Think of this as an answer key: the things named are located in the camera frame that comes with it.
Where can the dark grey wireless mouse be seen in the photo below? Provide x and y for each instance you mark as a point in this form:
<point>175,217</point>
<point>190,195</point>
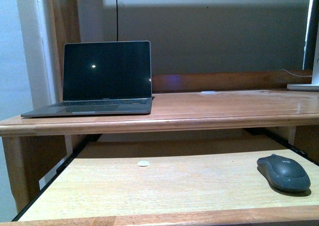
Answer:
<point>284,174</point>

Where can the small white round disc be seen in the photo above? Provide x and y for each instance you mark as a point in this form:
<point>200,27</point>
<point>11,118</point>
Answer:
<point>208,92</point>

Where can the grey open laptop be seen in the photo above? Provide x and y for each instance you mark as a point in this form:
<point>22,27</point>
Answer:
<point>103,78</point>

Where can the white round pad on tray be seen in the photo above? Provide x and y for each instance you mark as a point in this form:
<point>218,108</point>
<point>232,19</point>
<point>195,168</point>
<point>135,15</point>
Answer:
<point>143,163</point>

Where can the wooden pull-out keyboard tray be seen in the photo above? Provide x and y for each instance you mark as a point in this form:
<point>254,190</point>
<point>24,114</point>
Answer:
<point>189,182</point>

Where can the wooden desk with hutch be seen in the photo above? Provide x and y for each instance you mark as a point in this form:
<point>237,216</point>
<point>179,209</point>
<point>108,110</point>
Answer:
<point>242,100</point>

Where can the white desk lamp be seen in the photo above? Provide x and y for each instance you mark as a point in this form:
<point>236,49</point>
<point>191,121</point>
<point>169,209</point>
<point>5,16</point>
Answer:
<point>311,51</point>

